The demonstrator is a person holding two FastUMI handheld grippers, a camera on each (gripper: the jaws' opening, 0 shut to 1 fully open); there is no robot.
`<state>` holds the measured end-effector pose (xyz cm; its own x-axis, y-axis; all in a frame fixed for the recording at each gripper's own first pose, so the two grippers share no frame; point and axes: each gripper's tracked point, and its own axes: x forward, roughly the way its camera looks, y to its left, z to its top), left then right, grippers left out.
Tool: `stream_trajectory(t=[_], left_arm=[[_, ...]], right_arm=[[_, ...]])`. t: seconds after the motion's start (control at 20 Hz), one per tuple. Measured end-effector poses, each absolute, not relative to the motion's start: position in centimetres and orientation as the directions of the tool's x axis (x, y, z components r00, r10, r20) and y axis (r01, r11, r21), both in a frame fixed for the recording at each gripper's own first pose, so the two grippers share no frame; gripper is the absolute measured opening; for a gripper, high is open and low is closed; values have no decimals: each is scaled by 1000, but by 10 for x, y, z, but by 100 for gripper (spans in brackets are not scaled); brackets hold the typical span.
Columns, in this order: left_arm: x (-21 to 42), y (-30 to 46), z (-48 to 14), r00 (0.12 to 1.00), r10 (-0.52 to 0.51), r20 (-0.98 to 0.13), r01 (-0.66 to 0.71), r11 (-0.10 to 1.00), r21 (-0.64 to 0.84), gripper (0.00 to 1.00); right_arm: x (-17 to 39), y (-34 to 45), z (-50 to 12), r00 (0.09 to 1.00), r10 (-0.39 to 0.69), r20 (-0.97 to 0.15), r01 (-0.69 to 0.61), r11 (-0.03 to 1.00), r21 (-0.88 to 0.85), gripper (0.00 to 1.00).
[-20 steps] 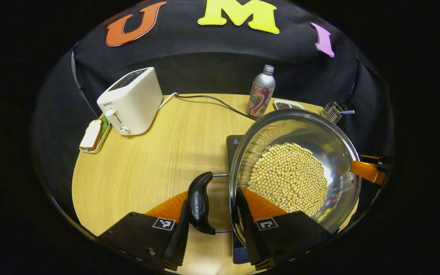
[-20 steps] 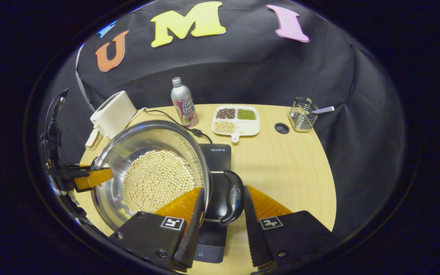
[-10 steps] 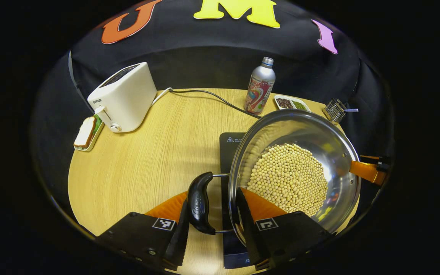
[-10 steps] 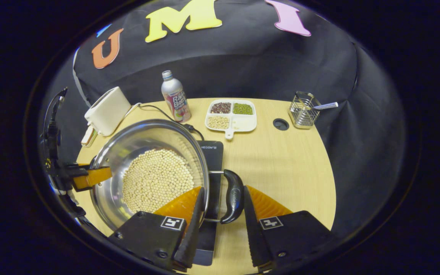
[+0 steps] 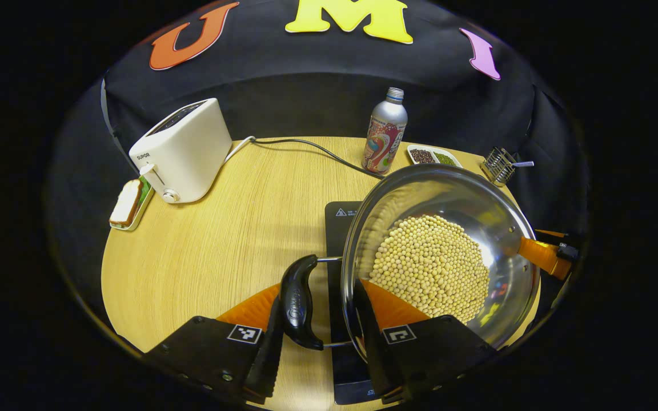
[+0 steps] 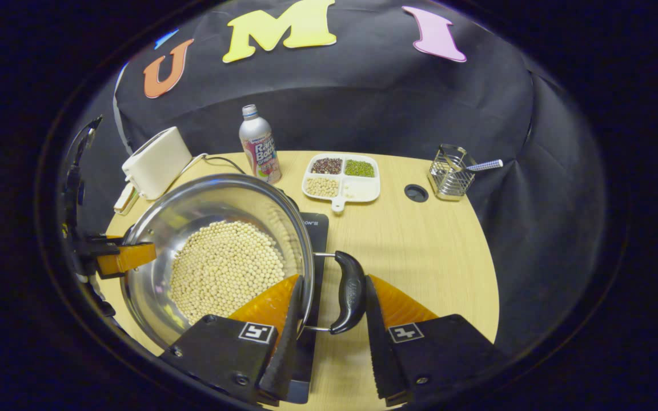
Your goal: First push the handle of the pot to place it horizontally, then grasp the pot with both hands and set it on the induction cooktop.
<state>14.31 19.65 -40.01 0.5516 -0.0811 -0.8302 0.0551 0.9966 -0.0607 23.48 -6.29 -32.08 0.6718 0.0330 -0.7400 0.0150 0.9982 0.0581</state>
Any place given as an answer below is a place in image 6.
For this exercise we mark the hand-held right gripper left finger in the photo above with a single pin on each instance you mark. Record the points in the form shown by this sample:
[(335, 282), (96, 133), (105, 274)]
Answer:
[(286, 365)]

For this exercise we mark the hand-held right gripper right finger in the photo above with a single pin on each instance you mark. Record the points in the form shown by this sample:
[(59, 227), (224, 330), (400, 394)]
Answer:
[(380, 365)]

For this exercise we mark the small portion of soybeans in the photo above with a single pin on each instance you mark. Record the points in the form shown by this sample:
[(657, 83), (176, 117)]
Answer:
[(321, 187)]

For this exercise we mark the black induction cooktop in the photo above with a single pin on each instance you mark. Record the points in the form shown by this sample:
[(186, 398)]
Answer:
[(319, 240)]

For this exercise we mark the white toaster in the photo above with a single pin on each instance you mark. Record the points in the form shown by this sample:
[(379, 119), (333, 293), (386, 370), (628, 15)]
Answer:
[(157, 162)]

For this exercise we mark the stainless steel pot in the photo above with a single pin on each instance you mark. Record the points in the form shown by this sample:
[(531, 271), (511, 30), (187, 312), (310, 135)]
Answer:
[(215, 200)]

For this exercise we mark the portion of red beans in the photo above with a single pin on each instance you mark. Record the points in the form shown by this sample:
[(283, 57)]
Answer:
[(327, 165)]

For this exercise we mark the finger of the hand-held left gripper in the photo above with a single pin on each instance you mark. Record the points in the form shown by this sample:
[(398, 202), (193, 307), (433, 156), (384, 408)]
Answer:
[(126, 258)]

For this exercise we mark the portion of green beans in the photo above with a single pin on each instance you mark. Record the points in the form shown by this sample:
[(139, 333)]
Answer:
[(359, 168)]

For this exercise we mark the white divided dish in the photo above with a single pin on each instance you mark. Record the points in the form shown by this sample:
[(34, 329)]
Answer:
[(360, 191)]

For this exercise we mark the silver drink bottle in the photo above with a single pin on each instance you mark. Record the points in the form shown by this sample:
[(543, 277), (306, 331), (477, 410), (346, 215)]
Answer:
[(259, 148)]

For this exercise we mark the sandwich with lettuce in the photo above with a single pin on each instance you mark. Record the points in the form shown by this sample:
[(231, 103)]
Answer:
[(125, 197)]

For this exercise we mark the pile of soybeans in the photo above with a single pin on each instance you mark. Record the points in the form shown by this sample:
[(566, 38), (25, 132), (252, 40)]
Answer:
[(226, 268)]

